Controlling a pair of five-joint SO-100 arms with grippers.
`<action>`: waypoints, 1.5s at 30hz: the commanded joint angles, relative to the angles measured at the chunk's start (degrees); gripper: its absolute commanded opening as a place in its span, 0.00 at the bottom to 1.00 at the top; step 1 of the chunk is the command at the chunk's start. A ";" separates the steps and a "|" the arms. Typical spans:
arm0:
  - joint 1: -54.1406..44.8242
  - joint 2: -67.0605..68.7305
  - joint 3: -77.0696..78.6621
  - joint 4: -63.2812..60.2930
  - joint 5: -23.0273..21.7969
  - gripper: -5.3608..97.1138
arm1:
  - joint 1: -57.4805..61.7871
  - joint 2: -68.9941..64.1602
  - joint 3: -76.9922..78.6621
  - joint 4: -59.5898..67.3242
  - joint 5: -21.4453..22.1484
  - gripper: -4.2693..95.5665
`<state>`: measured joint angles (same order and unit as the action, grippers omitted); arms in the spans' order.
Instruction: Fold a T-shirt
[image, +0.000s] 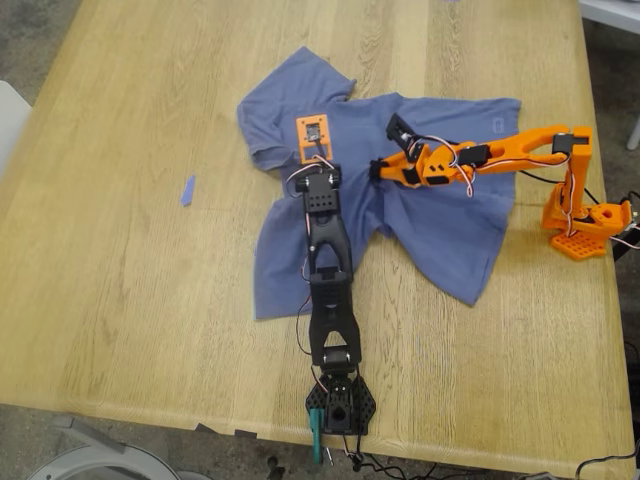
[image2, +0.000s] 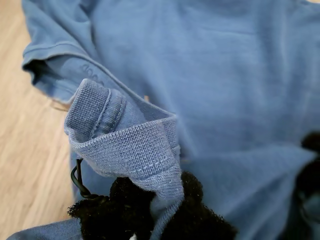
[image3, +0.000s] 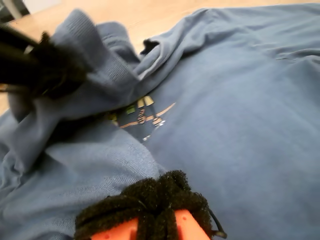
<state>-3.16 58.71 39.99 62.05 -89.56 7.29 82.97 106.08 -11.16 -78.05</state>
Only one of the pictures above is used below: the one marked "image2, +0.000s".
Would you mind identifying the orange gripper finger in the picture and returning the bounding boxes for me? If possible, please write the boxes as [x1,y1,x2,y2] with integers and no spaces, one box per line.
[301,133,320,151]
[296,157,320,198]

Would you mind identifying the blue printed T-shirt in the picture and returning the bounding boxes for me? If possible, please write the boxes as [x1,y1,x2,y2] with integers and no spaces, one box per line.
[6,0,320,240]

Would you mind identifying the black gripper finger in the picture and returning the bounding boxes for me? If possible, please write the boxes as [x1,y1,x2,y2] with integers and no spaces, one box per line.
[66,157,157,240]
[159,171,238,240]

